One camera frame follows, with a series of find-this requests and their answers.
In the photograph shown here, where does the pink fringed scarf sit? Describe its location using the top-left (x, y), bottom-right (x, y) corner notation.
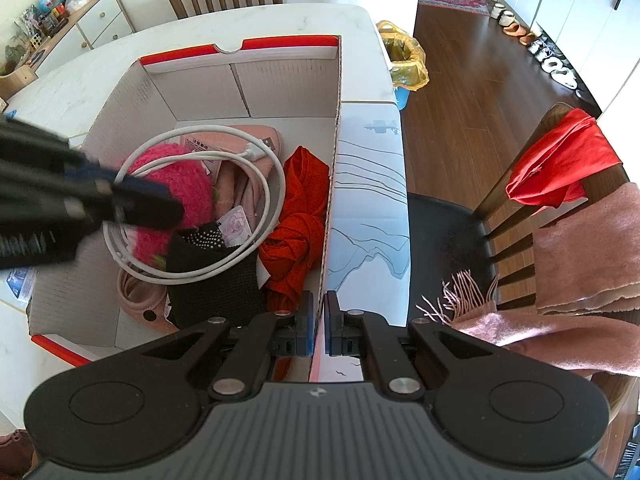
top-left (417, 182), bottom-right (640, 377)

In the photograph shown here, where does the row of shoes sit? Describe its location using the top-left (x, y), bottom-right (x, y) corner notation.
top-left (490, 2), bottom-right (581, 90)

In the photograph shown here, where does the yellow plastic bag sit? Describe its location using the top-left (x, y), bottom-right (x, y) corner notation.
top-left (376, 20), bottom-right (430, 92)

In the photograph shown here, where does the pink plush toy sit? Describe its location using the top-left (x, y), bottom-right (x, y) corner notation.
top-left (117, 142), bottom-right (217, 267)

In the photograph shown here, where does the black knitted beaded hat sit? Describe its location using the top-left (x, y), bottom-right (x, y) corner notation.
top-left (165, 220), bottom-right (267, 330)

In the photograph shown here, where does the red cloth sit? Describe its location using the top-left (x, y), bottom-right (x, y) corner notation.
top-left (505, 108), bottom-right (623, 209)

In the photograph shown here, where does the blue printed packet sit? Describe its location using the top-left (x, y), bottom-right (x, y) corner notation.
top-left (7, 267), bottom-right (36, 306)

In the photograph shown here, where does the white and wood sideboard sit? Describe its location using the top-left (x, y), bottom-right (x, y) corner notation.
top-left (0, 0), bottom-right (136, 101)

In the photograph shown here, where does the white cabinet with black handles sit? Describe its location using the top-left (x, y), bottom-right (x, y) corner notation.
top-left (532, 0), bottom-right (640, 113)

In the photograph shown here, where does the red knitted scarf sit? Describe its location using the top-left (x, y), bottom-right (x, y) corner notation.
top-left (257, 146), bottom-right (332, 313)

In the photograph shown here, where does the red and white shoe box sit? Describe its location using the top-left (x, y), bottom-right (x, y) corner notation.
top-left (26, 35), bottom-right (343, 385)

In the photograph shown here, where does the pink sticker packet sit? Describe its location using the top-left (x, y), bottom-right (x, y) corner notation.
top-left (217, 205), bottom-right (252, 249)

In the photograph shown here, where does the pile of small toys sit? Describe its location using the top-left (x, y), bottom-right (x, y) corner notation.
top-left (0, 2), bottom-right (71, 78)

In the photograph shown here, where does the wooden chair with draped cloths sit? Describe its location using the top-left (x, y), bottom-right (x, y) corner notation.
top-left (407, 102), bottom-right (640, 431)

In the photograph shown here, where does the white charging cable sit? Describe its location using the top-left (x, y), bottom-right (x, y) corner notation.
top-left (102, 125), bottom-right (287, 283)

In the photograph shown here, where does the black seat cushion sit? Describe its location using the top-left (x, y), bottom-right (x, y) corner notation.
top-left (407, 192), bottom-right (501, 328)

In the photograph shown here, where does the curved wooden organizer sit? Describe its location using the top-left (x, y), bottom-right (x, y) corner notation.
top-left (0, 62), bottom-right (38, 101)

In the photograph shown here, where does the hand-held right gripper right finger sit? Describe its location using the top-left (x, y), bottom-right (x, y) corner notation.
top-left (324, 290), bottom-right (521, 402)

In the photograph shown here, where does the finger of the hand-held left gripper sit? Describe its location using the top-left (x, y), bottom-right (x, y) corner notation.
top-left (45, 182), bottom-right (186, 233)
top-left (0, 117), bottom-right (171, 198)

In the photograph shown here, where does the white label card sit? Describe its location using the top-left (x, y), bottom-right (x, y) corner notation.
top-left (182, 135), bottom-right (224, 177)

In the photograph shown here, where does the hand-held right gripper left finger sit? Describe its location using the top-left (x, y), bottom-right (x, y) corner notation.
top-left (120, 290), bottom-right (317, 402)

